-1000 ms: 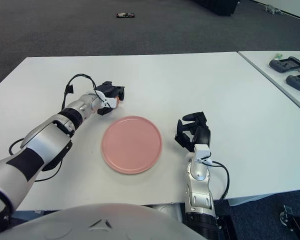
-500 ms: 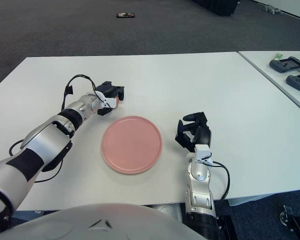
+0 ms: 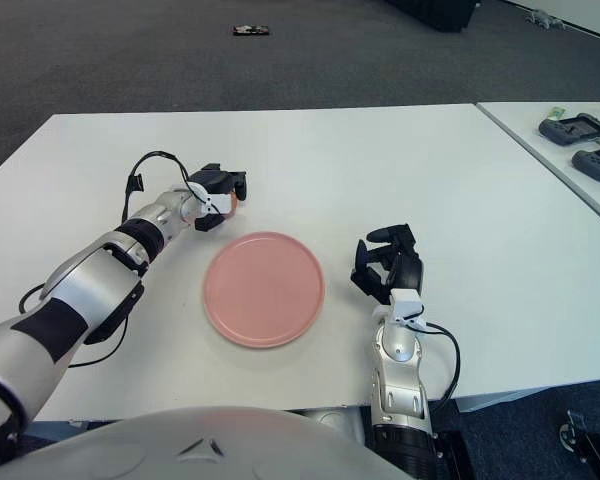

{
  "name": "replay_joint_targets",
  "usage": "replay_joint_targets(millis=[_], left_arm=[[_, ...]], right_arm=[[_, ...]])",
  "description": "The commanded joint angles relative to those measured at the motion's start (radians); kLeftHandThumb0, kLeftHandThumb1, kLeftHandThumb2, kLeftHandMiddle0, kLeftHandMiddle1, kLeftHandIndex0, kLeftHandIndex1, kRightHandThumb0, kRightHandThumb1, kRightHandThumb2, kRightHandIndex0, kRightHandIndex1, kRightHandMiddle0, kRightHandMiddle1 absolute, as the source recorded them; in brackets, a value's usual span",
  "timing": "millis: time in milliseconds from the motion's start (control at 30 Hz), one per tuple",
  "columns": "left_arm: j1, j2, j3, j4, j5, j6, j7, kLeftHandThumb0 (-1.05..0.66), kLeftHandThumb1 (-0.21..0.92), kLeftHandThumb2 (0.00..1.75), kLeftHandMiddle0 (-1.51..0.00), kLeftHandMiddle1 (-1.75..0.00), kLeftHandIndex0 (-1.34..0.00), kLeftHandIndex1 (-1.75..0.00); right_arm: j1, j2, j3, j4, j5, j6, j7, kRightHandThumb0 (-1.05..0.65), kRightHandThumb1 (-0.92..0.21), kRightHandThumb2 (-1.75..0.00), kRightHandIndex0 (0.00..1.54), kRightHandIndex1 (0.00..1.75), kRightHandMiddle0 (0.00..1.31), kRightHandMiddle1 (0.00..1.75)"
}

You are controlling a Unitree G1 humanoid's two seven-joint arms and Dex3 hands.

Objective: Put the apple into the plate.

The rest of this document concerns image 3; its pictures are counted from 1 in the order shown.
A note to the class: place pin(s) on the dark grey handheld controller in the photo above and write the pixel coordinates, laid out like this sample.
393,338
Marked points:
571,130
599,164

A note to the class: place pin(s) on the small grey toy figure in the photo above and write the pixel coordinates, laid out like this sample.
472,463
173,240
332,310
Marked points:
544,18

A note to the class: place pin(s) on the black metal bracket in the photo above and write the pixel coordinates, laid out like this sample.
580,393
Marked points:
452,455

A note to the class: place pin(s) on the black stand with caster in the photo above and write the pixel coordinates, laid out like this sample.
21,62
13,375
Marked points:
587,445

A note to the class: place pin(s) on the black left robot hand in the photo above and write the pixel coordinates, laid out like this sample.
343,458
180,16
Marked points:
215,180

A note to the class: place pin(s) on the grey robot torso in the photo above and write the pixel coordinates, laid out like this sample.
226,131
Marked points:
155,445

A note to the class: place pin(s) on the red apple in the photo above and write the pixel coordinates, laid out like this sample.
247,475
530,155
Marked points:
234,202

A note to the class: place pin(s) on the flat dark floor object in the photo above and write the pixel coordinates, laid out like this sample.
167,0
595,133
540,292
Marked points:
251,29

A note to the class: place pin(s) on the large black case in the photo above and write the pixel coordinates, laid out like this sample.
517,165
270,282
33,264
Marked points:
432,15

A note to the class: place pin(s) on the small green packet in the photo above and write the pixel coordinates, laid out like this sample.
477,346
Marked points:
557,112

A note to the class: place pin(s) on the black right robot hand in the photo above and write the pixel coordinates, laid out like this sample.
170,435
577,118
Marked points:
405,270

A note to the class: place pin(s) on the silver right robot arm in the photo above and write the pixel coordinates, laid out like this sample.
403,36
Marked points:
400,350

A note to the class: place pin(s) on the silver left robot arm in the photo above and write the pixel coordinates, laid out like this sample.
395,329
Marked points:
80,285

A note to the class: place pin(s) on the pink round plate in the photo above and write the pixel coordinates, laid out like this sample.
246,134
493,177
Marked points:
264,290

